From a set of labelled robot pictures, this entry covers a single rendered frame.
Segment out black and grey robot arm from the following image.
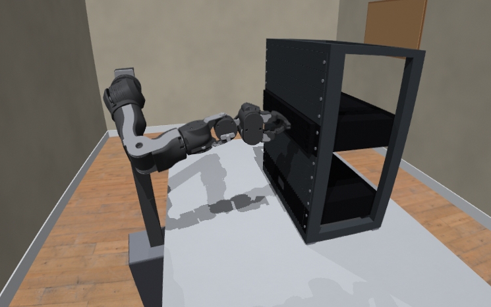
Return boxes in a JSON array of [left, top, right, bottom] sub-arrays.
[[103, 69, 238, 175]]

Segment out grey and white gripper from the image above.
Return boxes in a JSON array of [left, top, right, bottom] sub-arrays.
[[233, 102, 291, 146]]

